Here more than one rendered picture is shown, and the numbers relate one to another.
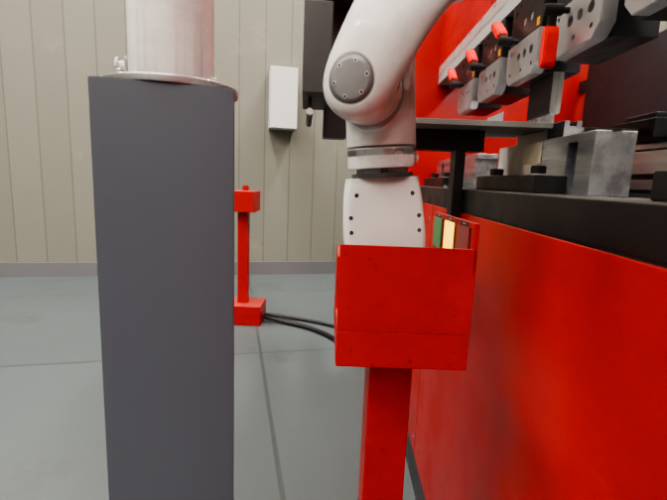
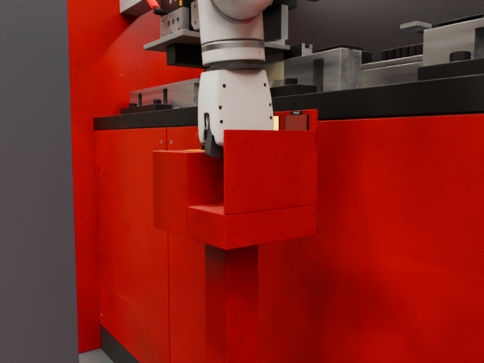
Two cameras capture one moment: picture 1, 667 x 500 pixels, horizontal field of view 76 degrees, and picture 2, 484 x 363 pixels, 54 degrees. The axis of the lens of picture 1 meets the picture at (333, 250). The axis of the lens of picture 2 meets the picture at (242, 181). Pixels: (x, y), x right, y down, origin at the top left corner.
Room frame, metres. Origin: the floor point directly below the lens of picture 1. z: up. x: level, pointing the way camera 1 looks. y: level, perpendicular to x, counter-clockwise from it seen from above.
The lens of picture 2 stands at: (0.01, 0.31, 0.80)
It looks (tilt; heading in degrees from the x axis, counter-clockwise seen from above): 5 degrees down; 324
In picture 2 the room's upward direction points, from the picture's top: straight up
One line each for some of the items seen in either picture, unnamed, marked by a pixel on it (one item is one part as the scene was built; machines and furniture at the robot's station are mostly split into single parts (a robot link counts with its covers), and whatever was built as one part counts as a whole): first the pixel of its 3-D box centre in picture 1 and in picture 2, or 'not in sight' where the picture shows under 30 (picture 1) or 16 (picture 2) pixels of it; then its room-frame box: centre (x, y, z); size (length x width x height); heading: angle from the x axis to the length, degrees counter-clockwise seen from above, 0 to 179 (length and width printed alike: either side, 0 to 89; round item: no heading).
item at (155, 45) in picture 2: (466, 128); (217, 47); (0.89, -0.26, 1.00); 0.26 x 0.18 x 0.01; 89
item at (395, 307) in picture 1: (393, 278); (230, 171); (0.59, -0.09, 0.75); 0.20 x 0.16 x 0.18; 1
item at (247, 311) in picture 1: (243, 254); not in sight; (2.55, 0.54, 0.42); 0.25 x 0.20 x 0.83; 89
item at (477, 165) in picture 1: (462, 173); (166, 101); (1.44, -0.41, 0.92); 0.50 x 0.06 x 0.10; 179
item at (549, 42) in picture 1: (553, 36); not in sight; (0.73, -0.34, 1.12); 0.04 x 0.02 x 0.10; 89
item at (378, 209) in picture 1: (382, 211); (236, 103); (0.54, -0.06, 0.85); 0.10 x 0.07 x 0.11; 91
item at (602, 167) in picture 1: (549, 168); (285, 83); (0.83, -0.40, 0.92); 0.39 x 0.06 x 0.10; 179
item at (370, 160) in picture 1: (383, 161); (235, 56); (0.54, -0.06, 0.91); 0.09 x 0.08 x 0.03; 91
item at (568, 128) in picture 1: (545, 135); (276, 57); (0.86, -0.40, 0.99); 0.20 x 0.03 x 0.03; 179
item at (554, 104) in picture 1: (543, 103); (270, 30); (0.89, -0.40, 1.05); 0.10 x 0.02 x 0.10; 179
